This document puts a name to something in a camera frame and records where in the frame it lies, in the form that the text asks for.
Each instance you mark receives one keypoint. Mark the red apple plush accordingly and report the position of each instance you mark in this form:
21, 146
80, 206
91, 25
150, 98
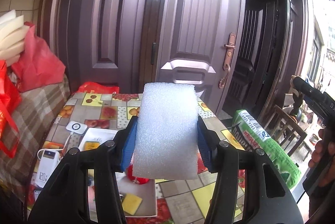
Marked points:
133, 178

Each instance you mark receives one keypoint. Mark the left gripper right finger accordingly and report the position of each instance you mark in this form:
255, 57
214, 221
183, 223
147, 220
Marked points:
267, 197

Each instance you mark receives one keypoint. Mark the green Wrigley's plush pillow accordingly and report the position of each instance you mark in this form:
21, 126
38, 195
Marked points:
251, 136

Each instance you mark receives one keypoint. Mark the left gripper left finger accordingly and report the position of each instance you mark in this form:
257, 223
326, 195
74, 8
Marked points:
64, 198

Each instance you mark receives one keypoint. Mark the right hand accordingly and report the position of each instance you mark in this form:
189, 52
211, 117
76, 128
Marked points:
317, 154

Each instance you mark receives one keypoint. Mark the red plastic bag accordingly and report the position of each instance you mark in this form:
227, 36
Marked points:
37, 66

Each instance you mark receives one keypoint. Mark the red gift bag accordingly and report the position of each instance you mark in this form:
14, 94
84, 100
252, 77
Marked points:
10, 99

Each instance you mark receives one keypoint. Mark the wooden chair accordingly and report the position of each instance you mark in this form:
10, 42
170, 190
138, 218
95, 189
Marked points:
283, 129

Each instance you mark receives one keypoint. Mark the white cardboard tray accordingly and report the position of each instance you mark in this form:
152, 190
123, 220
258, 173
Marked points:
147, 192

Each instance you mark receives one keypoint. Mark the white foam block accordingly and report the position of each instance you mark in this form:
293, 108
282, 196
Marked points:
167, 136

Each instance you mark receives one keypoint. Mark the red bag behind table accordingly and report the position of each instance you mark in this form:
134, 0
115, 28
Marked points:
96, 88

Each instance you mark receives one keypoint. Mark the white round wireless charger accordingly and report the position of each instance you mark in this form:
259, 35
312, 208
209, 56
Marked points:
76, 127

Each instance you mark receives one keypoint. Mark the yellow tissue pack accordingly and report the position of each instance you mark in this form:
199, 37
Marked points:
90, 145

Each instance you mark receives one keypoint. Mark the fruit pattern tablecloth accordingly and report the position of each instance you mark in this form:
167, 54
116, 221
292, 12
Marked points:
181, 201

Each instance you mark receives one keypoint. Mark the purple metal door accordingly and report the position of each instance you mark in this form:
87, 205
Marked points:
129, 43

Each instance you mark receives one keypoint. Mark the plaid sofa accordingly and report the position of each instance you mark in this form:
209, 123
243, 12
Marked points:
33, 117

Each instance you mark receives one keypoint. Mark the copper door handle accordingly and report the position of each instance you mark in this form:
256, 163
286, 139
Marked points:
230, 47

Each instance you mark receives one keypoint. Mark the yellow green sponge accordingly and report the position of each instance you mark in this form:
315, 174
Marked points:
131, 203

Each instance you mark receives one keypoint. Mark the white power bank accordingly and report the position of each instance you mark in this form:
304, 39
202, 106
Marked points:
48, 161

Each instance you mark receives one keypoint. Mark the white foam sheets stack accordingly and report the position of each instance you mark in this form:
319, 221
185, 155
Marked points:
13, 33

